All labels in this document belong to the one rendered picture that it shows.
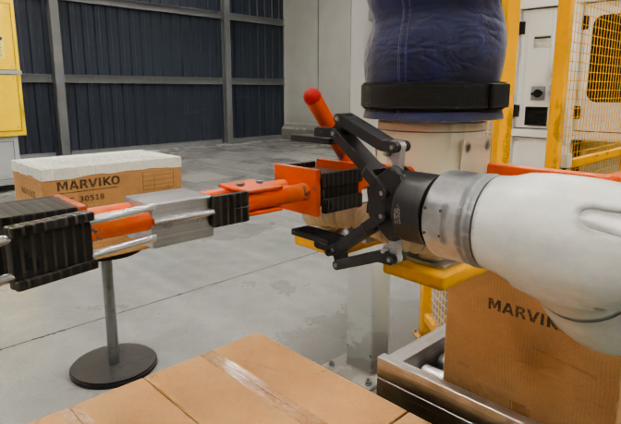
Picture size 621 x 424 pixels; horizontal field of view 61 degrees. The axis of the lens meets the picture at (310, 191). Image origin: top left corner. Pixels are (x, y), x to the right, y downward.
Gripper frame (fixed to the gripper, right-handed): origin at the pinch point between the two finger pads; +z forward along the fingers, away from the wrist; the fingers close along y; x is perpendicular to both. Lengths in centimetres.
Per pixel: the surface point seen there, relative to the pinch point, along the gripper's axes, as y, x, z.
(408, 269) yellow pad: 11.4, 10.0, -9.3
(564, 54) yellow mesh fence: -27, 181, 42
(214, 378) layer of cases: 65, 25, 64
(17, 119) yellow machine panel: 26, 145, 724
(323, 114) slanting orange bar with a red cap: -9.2, 1.9, -1.1
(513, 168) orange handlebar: -0.7, 30.0, -13.1
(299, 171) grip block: -2.3, -2.3, -1.2
